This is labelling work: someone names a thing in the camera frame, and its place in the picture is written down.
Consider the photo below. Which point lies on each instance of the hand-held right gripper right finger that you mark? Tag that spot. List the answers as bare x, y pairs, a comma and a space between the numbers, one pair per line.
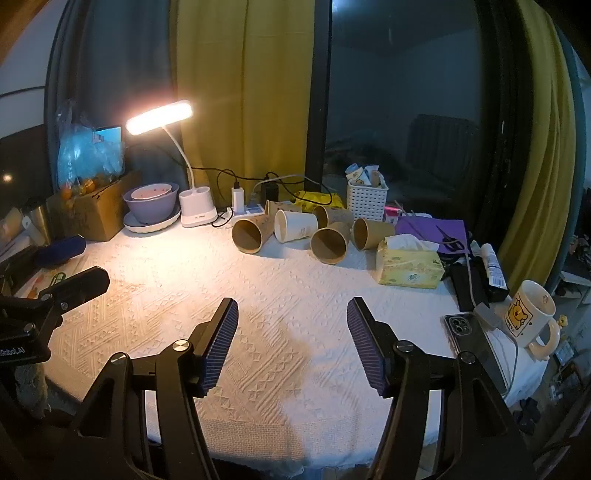
364, 347

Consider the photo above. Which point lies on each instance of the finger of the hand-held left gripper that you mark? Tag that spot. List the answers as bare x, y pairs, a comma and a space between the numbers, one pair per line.
62, 248
81, 280

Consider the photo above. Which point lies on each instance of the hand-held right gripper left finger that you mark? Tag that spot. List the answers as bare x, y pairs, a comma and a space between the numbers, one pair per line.
220, 347

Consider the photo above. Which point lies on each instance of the brown paper cup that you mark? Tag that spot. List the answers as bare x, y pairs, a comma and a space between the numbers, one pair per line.
329, 244
369, 233
333, 215
278, 207
248, 235

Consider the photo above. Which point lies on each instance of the white paper cup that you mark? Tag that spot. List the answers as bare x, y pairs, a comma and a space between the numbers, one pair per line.
295, 226

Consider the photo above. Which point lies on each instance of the cardboard box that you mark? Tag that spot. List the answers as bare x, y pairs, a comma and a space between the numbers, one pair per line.
99, 217

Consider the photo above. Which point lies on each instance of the white textured tablecloth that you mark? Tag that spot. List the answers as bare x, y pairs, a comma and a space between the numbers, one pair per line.
161, 295

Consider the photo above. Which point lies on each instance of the pale round plate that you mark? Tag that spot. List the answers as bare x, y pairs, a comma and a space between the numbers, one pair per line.
138, 227

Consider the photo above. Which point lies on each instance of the yellow tissue pack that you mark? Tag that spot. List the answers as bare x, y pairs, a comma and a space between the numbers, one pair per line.
408, 267

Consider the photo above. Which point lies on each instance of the purple bowl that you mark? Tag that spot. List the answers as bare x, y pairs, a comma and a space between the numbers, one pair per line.
152, 210

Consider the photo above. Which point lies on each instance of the blue plastic bag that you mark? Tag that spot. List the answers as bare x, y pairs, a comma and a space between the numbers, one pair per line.
81, 147

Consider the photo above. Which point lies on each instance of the smartphone with clear case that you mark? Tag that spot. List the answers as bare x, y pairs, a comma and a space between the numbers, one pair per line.
466, 332

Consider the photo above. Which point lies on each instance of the pink bowl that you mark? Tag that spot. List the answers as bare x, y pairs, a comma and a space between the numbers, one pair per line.
150, 191

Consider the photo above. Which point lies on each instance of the black case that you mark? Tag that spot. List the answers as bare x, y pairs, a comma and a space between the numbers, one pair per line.
464, 286

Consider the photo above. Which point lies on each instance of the purple mat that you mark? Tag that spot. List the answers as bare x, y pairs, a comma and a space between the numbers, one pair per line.
422, 230

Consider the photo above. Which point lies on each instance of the white desk lamp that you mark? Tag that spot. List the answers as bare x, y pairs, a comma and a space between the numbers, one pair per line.
198, 210

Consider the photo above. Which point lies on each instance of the black scissors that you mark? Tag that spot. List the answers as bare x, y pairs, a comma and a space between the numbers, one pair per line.
449, 237

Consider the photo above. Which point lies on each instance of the pink packet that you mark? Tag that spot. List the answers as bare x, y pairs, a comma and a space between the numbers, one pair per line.
391, 211

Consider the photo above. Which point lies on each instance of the white power strip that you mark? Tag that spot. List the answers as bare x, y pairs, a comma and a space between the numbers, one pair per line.
251, 211

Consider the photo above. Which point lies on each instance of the white plastic basket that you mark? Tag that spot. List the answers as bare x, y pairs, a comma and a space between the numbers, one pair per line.
367, 201

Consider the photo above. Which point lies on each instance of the white charger plug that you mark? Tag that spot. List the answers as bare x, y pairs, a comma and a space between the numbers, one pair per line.
238, 199

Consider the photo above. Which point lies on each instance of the white tube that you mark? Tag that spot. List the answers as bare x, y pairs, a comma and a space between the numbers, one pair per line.
493, 265

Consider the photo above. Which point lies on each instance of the yellow snack packet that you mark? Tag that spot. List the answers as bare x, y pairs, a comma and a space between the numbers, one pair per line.
314, 198

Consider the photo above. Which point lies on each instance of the black power adapter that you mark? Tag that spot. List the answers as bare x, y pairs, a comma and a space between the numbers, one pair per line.
271, 191

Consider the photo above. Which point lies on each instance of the cream mug with bear print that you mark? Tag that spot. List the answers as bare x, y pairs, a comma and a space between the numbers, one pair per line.
528, 314

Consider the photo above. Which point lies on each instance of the packets in basket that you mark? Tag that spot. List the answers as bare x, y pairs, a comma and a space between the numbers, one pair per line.
364, 174

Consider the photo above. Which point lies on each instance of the grey curtain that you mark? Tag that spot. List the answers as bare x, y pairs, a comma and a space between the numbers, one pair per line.
120, 69

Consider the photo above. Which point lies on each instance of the small yellow duck figure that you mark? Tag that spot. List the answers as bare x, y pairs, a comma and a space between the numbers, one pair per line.
562, 321

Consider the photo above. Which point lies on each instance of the yellow curtain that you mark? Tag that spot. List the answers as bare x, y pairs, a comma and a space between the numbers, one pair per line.
244, 92
540, 161

